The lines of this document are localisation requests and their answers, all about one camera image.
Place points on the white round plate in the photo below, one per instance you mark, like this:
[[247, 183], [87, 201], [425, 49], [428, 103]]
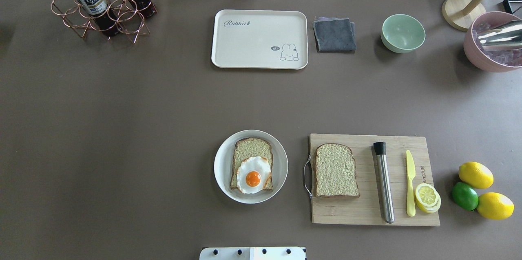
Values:
[[223, 167]]

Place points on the bread slice from board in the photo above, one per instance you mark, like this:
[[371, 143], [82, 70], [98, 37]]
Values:
[[335, 171]]

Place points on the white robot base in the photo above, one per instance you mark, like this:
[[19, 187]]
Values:
[[253, 253]]

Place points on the cream rabbit tray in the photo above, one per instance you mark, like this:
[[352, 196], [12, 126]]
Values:
[[260, 39]]

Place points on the bread slice on plate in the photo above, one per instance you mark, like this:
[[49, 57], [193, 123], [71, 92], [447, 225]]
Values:
[[246, 148]]

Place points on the fried egg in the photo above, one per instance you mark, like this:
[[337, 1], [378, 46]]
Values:
[[253, 175]]

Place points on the grey folded cloth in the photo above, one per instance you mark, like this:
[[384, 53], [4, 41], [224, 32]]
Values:
[[334, 34]]

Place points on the wooden cutting board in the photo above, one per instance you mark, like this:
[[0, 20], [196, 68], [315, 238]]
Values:
[[366, 209]]

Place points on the green bowl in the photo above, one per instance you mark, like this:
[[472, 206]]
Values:
[[401, 33]]

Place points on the yellow plastic knife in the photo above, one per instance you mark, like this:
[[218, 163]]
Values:
[[411, 174]]

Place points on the lemon slices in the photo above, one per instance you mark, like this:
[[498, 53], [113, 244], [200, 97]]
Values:
[[427, 198]]

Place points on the tea bottle front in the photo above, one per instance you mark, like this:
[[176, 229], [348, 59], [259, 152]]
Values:
[[103, 15]]

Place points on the green lime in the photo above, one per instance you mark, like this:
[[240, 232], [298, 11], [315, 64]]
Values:
[[465, 196]]

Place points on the yellow lemon upper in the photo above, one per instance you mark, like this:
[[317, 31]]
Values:
[[476, 175]]

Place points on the yellow lemon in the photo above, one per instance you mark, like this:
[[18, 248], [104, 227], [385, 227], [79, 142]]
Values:
[[495, 206], [476, 175]]

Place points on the wooden stand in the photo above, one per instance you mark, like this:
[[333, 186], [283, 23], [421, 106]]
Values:
[[460, 14]]

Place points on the pink bowl with ice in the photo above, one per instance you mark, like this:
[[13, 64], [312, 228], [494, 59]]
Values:
[[491, 61]]

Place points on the yellow lemon lower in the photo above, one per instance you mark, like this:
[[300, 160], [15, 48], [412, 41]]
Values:
[[495, 206]]

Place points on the metal ice scoop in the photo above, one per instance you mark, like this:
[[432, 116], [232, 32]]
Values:
[[507, 36]]

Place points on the copper wire bottle rack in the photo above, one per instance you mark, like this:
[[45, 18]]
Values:
[[129, 21]]

